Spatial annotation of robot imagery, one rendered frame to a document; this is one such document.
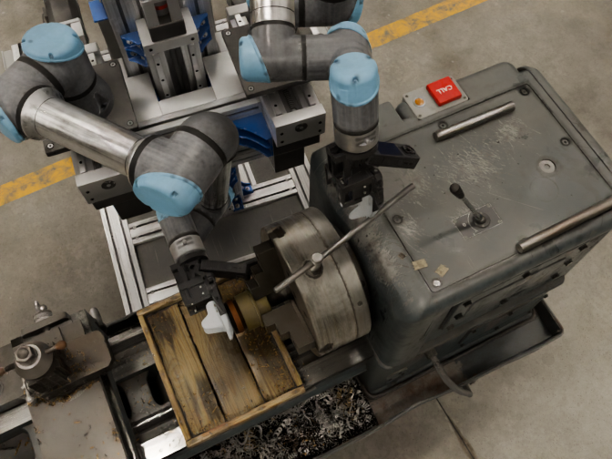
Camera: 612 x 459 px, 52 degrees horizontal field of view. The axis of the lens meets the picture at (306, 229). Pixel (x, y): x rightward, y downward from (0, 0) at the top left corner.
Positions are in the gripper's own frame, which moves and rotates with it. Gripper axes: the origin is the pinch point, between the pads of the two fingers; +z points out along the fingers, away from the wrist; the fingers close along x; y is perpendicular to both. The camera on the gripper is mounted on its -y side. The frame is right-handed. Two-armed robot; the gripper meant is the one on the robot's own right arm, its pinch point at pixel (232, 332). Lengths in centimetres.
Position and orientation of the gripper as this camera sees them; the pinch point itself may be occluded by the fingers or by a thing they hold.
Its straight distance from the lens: 138.4
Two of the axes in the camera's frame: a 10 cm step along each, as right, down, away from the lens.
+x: 0.0, -4.4, -9.0
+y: -9.1, 3.7, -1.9
